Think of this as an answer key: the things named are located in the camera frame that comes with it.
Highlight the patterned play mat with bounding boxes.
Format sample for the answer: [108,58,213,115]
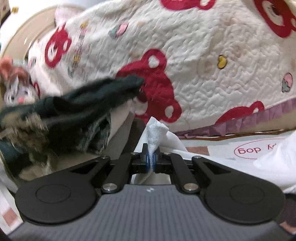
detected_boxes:
[1,135,295,240]

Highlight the beige curved headboard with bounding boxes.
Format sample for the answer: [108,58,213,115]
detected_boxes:
[1,1,89,59]

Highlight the cream folded garment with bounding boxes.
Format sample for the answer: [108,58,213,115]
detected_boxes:
[18,101,137,181]

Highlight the dark brown folded garment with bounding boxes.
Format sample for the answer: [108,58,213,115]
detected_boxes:
[122,118,145,154]

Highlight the white hoodie sweatshirt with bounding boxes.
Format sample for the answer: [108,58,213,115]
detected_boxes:
[132,116,296,195]

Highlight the dark green frayed jeans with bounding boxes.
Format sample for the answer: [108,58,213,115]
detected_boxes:
[1,75,144,162]

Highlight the grey folded sweatshirt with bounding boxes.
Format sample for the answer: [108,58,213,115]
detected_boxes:
[102,113,134,160]

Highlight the grey bunny plush toy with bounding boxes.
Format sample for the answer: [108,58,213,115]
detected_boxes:
[1,57,41,106]

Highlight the white quilt with red bears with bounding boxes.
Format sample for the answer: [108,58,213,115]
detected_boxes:
[28,1,295,138]

